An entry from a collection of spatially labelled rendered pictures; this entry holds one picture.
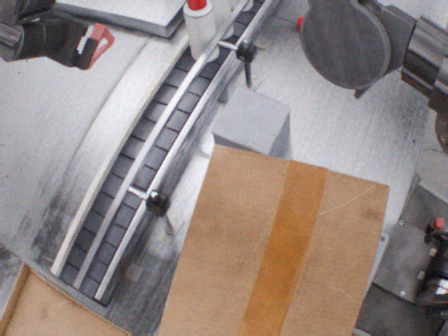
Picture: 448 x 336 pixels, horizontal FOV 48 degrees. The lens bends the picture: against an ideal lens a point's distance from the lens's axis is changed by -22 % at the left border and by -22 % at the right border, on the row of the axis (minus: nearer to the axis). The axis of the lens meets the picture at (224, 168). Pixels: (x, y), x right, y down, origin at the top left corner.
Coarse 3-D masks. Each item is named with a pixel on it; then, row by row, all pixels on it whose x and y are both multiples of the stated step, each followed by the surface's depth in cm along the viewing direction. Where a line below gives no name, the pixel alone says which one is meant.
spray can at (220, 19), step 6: (210, 0) 101; (216, 0) 101; (222, 0) 101; (228, 0) 103; (216, 6) 103; (222, 6) 103; (228, 6) 105; (216, 12) 105; (222, 12) 105; (228, 12) 106; (216, 18) 106; (222, 18) 107; (216, 24) 108; (222, 24) 109; (216, 30) 110; (228, 36) 113
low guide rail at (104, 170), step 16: (176, 48) 110; (160, 80) 107; (144, 96) 106; (128, 128) 103; (112, 160) 102; (96, 176) 100; (96, 192) 100; (80, 208) 98; (80, 224) 98; (64, 240) 96; (64, 256) 95
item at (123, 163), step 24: (264, 0) 118; (240, 24) 115; (216, 72) 111; (168, 96) 109; (192, 96) 109; (144, 120) 108; (168, 144) 105; (120, 168) 104; (144, 168) 104; (96, 216) 101; (120, 216) 101; (120, 240) 99; (72, 264) 98; (96, 264) 97; (96, 288) 95
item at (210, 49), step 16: (224, 32) 105; (208, 48) 103; (192, 80) 101; (176, 96) 100; (160, 128) 98; (144, 144) 97; (144, 160) 96; (128, 176) 95; (112, 208) 93; (96, 240) 91; (96, 256) 91; (80, 272) 88; (80, 288) 88
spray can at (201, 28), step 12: (192, 0) 94; (204, 0) 95; (192, 12) 97; (204, 12) 97; (192, 24) 100; (204, 24) 100; (192, 36) 104; (204, 36) 103; (192, 48) 108; (204, 48) 107
